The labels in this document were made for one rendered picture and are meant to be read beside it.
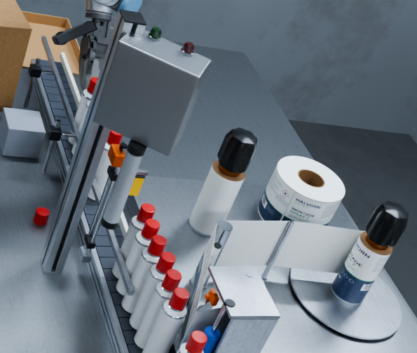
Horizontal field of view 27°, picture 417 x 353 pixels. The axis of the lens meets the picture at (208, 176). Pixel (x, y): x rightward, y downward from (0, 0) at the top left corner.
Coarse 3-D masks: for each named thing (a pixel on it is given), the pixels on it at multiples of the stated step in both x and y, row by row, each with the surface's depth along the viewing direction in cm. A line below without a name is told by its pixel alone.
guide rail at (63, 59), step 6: (60, 54) 271; (60, 60) 270; (66, 60) 268; (66, 66) 265; (66, 72) 264; (72, 78) 260; (72, 84) 258; (72, 90) 257; (78, 96) 254; (78, 102) 251; (120, 222) 215; (126, 222) 214; (126, 228) 212
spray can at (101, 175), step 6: (114, 132) 213; (108, 138) 214; (114, 138) 213; (120, 138) 213; (108, 144) 214; (108, 150) 214; (102, 156) 215; (102, 162) 216; (108, 162) 216; (102, 168) 217; (96, 174) 218; (102, 174) 218; (96, 180) 219; (102, 180) 219; (102, 186) 220; (90, 192) 221; (102, 192) 221; (90, 198) 222
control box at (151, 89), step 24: (120, 48) 166; (144, 48) 166; (168, 48) 169; (120, 72) 168; (144, 72) 167; (168, 72) 165; (192, 72) 165; (120, 96) 171; (144, 96) 169; (168, 96) 168; (192, 96) 167; (96, 120) 175; (120, 120) 173; (144, 120) 172; (168, 120) 170; (144, 144) 174; (168, 144) 173
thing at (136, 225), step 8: (144, 208) 192; (152, 208) 193; (136, 216) 195; (144, 216) 193; (152, 216) 194; (136, 224) 194; (128, 232) 196; (136, 232) 194; (128, 240) 196; (128, 248) 197; (112, 272) 203; (120, 272) 201
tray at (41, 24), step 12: (24, 12) 294; (36, 24) 297; (48, 24) 299; (60, 24) 301; (36, 36) 290; (48, 36) 293; (36, 48) 284; (60, 48) 289; (72, 48) 292; (24, 60) 275; (72, 60) 286; (72, 72) 280
